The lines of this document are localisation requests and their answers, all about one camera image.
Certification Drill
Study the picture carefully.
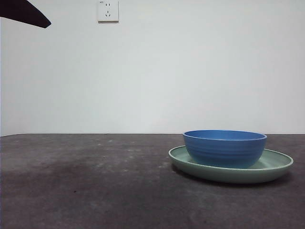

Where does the blue ribbed bowl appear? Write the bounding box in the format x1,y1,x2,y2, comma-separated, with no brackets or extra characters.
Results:
183,129,268,168

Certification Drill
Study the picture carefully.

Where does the white wall socket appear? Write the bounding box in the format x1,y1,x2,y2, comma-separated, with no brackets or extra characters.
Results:
97,0,120,24

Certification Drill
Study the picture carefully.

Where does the pale green round plate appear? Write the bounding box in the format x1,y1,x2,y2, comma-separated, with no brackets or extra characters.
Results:
168,145,295,184

